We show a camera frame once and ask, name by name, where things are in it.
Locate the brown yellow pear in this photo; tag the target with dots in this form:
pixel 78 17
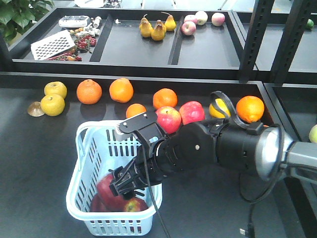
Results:
pixel 145 27
pixel 159 31

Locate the yellow orange fruit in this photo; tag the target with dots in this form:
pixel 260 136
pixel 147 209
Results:
pixel 221 111

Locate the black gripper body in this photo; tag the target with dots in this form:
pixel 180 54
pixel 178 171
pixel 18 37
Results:
pixel 160 155

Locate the orange far left lower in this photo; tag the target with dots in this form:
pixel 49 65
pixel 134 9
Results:
pixel 135 109

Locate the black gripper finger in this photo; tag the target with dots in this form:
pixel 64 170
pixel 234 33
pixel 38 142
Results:
pixel 127 181

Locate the dark red apple front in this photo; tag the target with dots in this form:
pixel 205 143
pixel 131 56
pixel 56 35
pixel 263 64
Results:
pixel 135 204

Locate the large orange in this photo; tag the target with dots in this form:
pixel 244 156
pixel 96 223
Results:
pixel 250 109

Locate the pink red apple left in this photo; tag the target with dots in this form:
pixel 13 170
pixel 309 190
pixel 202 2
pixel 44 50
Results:
pixel 169 119

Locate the red apple right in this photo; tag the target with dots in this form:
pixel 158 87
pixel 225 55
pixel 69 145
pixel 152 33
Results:
pixel 192 111

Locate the orange behind apples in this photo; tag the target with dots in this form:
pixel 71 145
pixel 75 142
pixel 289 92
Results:
pixel 164 97

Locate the light blue plastic basket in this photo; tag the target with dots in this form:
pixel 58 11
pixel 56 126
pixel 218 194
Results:
pixel 98 153

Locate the dark red apple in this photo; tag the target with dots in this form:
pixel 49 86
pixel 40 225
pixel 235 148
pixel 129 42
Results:
pixel 135 204
pixel 97 205
pixel 111 202

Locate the brown yellow pear middle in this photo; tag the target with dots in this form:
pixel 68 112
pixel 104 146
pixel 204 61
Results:
pixel 159 31

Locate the pink apple upper right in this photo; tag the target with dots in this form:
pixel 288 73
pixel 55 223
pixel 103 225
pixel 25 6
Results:
pixel 217 19

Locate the orange with bumpy top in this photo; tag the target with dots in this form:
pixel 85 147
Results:
pixel 89 92

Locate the peach left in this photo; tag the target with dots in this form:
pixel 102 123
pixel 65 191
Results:
pixel 313 134

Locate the orange far left upper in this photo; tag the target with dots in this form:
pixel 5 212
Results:
pixel 121 90

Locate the yellow orange back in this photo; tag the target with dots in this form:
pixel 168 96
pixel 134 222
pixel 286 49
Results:
pixel 56 87

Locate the pale apple upper middle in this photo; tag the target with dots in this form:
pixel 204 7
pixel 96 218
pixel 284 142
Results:
pixel 201 17

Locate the black wooden produce stand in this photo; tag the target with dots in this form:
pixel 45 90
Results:
pixel 38 154

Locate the yellow pear right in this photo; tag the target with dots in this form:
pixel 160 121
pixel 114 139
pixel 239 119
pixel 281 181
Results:
pixel 170 23

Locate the potted green plant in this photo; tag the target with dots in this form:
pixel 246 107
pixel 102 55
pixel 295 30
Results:
pixel 17 16

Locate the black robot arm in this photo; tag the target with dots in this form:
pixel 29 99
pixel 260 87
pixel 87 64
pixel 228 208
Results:
pixel 256 150

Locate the yellow orange front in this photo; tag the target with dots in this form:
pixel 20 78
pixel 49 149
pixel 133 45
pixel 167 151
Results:
pixel 52 104

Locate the brown mushroom cap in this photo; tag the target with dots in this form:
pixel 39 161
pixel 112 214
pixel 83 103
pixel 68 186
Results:
pixel 35 109

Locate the brown yellow pear left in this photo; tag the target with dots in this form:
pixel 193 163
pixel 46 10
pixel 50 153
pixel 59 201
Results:
pixel 145 27

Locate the yellow orange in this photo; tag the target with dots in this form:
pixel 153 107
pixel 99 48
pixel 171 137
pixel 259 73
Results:
pixel 52 104
pixel 56 87

